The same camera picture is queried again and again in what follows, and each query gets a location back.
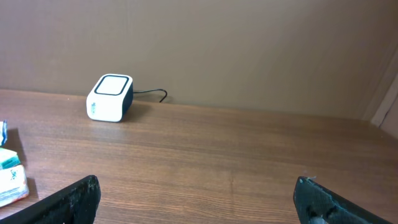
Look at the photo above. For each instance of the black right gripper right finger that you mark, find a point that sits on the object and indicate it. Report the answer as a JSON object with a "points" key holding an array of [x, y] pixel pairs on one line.
{"points": [[316, 204]]}

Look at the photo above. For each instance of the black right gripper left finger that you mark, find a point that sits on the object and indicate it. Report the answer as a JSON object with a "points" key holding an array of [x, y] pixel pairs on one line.
{"points": [[75, 204]]}

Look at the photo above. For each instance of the small orange box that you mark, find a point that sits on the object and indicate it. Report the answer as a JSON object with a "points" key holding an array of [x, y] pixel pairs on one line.
{"points": [[13, 185]]}

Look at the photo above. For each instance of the small teal box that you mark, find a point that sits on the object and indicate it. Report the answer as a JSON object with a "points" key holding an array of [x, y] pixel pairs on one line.
{"points": [[8, 159]]}

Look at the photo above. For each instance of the blue yellow snack bag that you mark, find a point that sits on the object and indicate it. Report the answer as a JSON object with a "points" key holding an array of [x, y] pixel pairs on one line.
{"points": [[3, 132]]}

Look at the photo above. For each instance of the white barcode scanner box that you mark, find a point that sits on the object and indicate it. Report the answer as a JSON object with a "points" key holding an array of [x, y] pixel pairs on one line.
{"points": [[110, 98]]}

